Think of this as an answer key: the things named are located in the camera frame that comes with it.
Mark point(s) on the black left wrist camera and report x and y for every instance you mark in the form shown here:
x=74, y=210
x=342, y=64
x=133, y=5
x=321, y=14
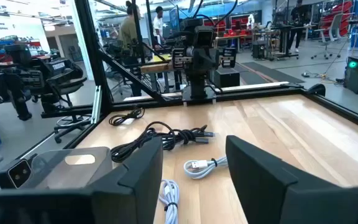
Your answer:
x=204, y=36

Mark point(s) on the wooden workbench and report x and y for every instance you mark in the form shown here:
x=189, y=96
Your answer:
x=155, y=67

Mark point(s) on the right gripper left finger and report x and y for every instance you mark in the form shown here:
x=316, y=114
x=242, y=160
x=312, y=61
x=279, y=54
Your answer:
x=126, y=193

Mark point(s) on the person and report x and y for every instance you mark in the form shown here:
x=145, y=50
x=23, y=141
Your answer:
x=128, y=31
x=158, y=25
x=297, y=21

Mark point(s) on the computer monitor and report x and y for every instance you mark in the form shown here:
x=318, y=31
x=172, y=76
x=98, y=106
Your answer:
x=174, y=18

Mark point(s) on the silver aluminium bracket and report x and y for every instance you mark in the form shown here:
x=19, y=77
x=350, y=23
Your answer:
x=96, y=104

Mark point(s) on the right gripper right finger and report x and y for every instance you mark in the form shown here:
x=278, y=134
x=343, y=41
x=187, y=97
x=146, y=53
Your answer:
x=269, y=193

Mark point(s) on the black box on floor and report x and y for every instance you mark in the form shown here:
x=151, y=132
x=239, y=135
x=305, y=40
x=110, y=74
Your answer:
x=227, y=77

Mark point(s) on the black neighbouring robot arm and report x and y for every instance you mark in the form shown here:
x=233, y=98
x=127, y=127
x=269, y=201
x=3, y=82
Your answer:
x=42, y=74

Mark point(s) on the black office stool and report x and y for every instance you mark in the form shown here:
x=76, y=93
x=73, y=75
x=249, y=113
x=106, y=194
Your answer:
x=70, y=123

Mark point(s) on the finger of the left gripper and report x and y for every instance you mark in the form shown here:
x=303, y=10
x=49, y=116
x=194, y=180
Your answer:
x=212, y=62
x=200, y=62

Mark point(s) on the grey office chair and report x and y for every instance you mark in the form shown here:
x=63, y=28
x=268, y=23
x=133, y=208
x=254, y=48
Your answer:
x=329, y=34

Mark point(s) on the red storage shelves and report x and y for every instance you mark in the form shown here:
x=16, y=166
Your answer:
x=337, y=15

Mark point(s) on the black floor mat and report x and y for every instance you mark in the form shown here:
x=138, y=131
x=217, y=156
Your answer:
x=272, y=73

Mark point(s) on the black standing desk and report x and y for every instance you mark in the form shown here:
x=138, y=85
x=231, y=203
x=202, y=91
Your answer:
x=283, y=37

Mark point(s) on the small black camera box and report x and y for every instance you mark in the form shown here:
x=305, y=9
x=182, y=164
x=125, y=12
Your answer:
x=18, y=174

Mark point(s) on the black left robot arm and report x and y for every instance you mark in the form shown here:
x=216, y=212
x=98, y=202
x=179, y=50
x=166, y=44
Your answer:
x=197, y=85

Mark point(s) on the black aluminium table frame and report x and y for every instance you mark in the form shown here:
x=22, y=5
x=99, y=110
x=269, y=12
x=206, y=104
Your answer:
x=92, y=46

